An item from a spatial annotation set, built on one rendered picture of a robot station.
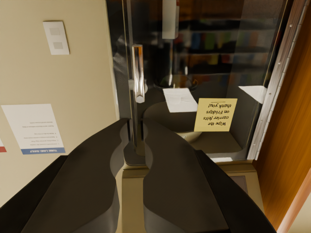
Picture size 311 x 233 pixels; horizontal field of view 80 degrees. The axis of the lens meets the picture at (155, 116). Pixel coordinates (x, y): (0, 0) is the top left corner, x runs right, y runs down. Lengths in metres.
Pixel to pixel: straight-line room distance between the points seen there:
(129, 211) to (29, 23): 0.71
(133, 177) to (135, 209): 0.07
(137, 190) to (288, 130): 0.36
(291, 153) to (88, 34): 0.72
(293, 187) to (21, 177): 1.20
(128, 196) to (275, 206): 0.36
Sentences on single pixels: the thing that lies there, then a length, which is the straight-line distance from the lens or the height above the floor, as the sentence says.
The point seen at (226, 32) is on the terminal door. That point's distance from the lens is 0.35.
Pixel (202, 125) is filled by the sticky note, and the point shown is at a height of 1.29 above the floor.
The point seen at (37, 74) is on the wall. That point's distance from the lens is 0.91.
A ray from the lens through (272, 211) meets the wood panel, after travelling 0.60.
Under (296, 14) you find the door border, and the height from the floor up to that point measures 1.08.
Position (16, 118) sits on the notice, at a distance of 1.05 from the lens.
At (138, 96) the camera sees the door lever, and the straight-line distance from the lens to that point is 0.30.
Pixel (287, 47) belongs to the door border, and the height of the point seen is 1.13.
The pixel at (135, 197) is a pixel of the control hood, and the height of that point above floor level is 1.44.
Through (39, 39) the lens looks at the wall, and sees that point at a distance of 0.86.
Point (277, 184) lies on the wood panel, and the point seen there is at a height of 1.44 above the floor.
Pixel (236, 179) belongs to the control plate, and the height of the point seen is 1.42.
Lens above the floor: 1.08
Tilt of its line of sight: 29 degrees up
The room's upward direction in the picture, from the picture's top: 179 degrees clockwise
